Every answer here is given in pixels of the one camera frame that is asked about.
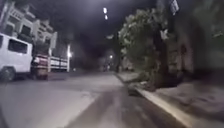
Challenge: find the leafy tree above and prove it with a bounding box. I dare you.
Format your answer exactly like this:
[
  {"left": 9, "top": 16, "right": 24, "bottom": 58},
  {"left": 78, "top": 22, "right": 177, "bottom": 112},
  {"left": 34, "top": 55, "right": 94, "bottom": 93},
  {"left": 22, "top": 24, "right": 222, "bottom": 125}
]
[{"left": 117, "top": 7, "right": 174, "bottom": 88}]

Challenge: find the white fence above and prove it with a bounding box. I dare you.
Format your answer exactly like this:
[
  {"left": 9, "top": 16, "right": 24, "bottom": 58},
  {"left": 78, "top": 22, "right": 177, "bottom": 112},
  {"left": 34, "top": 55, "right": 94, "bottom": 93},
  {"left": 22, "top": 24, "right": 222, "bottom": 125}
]
[{"left": 48, "top": 44, "right": 72, "bottom": 73}]

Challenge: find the grey asphalt road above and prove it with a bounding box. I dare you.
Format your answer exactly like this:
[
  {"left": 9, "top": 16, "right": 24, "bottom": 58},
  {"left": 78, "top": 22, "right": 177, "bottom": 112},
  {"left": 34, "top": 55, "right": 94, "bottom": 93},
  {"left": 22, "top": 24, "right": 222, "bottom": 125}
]
[{"left": 0, "top": 71, "right": 188, "bottom": 128}]

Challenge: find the pale concrete kerb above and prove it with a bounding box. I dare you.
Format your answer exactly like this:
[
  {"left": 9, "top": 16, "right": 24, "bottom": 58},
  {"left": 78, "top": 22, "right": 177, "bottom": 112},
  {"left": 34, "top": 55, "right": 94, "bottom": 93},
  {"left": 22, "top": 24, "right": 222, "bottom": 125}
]
[{"left": 114, "top": 73, "right": 201, "bottom": 128}]

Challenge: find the grey concrete sidewalk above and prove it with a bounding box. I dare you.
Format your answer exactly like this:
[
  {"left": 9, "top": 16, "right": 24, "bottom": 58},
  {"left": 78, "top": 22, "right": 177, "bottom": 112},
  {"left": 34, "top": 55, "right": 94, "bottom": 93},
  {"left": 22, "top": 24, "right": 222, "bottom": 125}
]
[{"left": 116, "top": 71, "right": 224, "bottom": 128}]

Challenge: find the pale multi-storey building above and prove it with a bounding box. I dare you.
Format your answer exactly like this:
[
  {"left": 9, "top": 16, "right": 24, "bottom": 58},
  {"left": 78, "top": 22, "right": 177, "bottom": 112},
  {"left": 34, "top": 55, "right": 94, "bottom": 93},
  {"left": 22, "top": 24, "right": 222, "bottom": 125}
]
[{"left": 0, "top": 1, "right": 58, "bottom": 58}]

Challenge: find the white van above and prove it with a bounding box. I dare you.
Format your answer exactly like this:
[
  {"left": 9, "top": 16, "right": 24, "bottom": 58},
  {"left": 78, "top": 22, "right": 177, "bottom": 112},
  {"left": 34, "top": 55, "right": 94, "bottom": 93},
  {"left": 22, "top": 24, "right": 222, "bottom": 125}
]
[{"left": 0, "top": 32, "right": 34, "bottom": 83}]

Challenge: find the dark wall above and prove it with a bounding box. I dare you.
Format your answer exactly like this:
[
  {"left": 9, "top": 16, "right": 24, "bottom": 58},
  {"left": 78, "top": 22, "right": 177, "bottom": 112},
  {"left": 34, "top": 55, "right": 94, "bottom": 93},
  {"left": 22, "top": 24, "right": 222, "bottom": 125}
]
[{"left": 166, "top": 0, "right": 224, "bottom": 84}]

